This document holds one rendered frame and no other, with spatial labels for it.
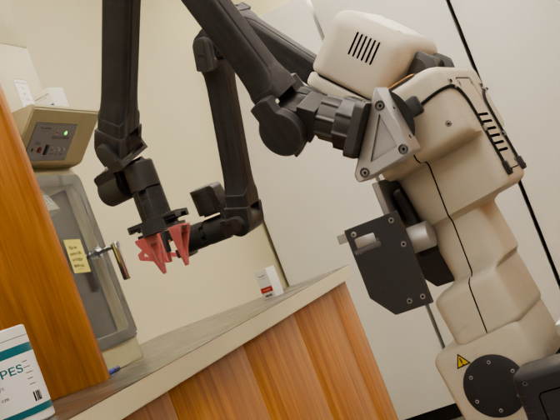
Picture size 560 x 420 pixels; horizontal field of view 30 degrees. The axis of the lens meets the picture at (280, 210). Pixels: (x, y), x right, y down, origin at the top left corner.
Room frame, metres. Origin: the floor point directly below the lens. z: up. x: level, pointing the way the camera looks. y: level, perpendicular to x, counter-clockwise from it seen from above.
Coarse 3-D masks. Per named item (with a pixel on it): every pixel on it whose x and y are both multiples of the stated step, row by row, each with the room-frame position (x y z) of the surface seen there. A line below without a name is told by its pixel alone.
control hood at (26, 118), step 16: (16, 112) 2.10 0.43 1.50; (32, 112) 2.09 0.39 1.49; (48, 112) 2.15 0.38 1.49; (64, 112) 2.22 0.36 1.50; (80, 112) 2.29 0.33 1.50; (96, 112) 2.37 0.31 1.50; (32, 128) 2.12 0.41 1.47; (80, 128) 2.33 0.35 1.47; (80, 144) 2.37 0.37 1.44; (64, 160) 2.33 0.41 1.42; (80, 160) 2.40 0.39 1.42
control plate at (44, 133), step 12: (36, 132) 2.14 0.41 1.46; (48, 132) 2.19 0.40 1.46; (60, 132) 2.24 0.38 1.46; (72, 132) 2.30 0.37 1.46; (36, 144) 2.16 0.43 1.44; (48, 144) 2.22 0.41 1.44; (60, 144) 2.27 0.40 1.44; (36, 156) 2.19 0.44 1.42; (48, 156) 2.24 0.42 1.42; (60, 156) 2.29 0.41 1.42
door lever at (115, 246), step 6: (108, 246) 2.36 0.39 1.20; (114, 246) 2.35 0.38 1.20; (102, 252) 2.37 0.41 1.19; (114, 252) 2.35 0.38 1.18; (120, 252) 2.35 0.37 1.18; (120, 258) 2.35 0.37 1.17; (120, 264) 2.35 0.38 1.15; (126, 264) 2.36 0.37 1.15; (120, 270) 2.35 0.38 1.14; (126, 270) 2.35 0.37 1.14; (126, 276) 2.35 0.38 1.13
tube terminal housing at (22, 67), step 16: (0, 48) 2.29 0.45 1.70; (16, 48) 2.37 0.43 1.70; (0, 64) 2.27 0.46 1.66; (16, 64) 2.34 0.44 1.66; (32, 64) 2.42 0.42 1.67; (0, 80) 2.24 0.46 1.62; (32, 80) 2.39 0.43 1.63; (16, 96) 2.29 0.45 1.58; (112, 352) 2.29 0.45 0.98; (128, 352) 2.36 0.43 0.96
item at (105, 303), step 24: (48, 192) 2.24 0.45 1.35; (72, 192) 2.35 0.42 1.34; (72, 216) 2.31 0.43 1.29; (96, 240) 2.38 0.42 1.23; (96, 264) 2.33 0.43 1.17; (96, 288) 2.29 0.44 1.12; (120, 288) 2.41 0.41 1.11; (96, 312) 2.25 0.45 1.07; (120, 312) 2.36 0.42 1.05; (96, 336) 2.22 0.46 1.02; (120, 336) 2.32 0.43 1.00
